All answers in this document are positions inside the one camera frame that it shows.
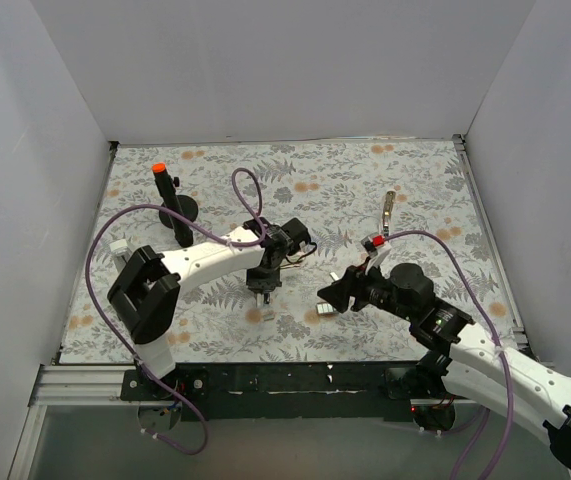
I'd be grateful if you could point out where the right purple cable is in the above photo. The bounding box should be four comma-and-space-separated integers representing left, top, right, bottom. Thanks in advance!
387, 229, 511, 480

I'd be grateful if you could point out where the floral table mat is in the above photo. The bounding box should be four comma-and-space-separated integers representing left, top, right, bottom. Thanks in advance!
59, 141, 517, 364

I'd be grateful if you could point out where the black stand orange cap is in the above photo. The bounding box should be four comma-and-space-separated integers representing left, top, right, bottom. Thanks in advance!
151, 163, 199, 248

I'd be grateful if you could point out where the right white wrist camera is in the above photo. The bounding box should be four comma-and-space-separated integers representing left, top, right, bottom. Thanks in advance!
361, 234, 391, 273

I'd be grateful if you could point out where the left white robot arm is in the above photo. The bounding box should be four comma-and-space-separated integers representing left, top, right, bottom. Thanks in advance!
107, 218, 311, 400

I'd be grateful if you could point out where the clear conical flask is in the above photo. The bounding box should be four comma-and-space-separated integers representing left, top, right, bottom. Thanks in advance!
109, 239, 133, 272

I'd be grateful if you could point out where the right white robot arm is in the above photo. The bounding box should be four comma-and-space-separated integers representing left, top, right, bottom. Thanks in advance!
318, 263, 571, 471

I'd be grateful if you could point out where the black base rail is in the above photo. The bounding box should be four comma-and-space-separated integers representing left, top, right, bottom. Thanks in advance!
119, 359, 459, 422

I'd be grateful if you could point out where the grey staple strips block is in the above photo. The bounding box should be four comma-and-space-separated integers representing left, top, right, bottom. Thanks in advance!
316, 302, 337, 317

